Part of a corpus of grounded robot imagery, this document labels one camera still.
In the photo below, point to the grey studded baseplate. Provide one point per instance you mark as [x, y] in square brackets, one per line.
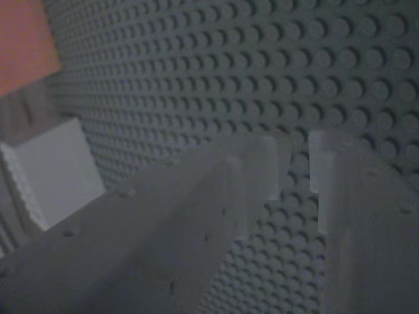
[229, 65]

